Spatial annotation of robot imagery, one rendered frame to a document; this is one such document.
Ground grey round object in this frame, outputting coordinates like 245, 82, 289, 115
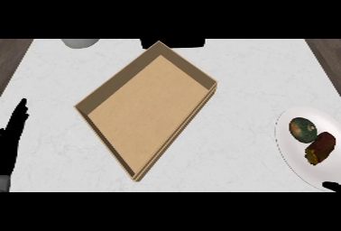
60, 39, 102, 50

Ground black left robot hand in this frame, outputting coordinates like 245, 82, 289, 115
0, 97, 31, 177

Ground brown cardboard box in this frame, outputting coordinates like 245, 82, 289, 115
74, 40, 218, 182

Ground reddish brown sweet potato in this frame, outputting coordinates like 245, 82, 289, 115
304, 131, 336, 166

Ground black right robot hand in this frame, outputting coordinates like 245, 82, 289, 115
320, 180, 341, 193

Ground green round vegetable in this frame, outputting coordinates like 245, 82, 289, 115
288, 116, 319, 143

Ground white plate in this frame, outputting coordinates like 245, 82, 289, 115
274, 106, 341, 192

